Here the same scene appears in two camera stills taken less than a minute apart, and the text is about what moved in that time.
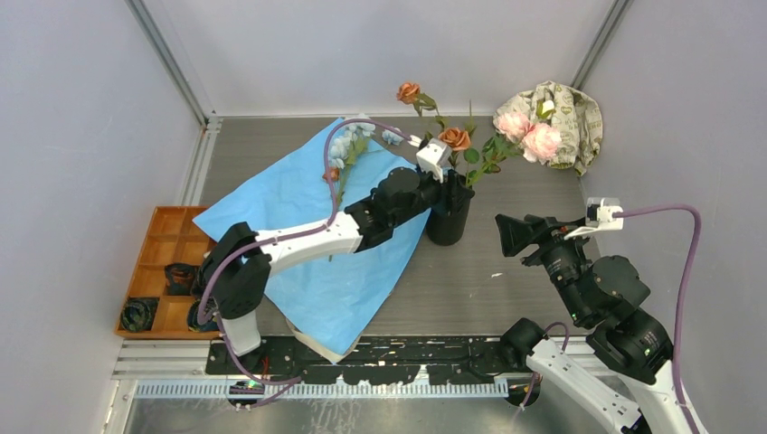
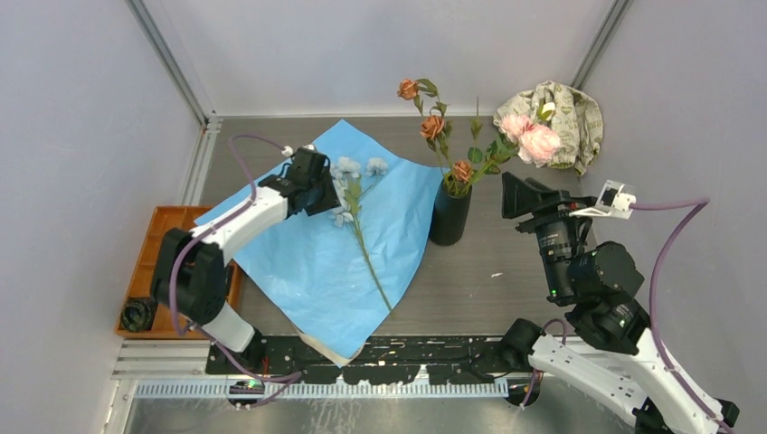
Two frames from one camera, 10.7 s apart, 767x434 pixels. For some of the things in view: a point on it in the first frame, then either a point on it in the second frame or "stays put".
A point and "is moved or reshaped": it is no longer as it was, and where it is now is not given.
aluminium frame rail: (182, 369) stays put
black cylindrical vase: (448, 217) stays put
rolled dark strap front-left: (138, 314) stays put
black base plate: (376, 362) stays put
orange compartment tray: (172, 238) stays put
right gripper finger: (516, 235) -> (522, 198)
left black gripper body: (433, 194) -> (324, 197)
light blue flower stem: (344, 150) -> (354, 190)
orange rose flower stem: (410, 93) is moved or reshaped
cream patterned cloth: (575, 117) stays put
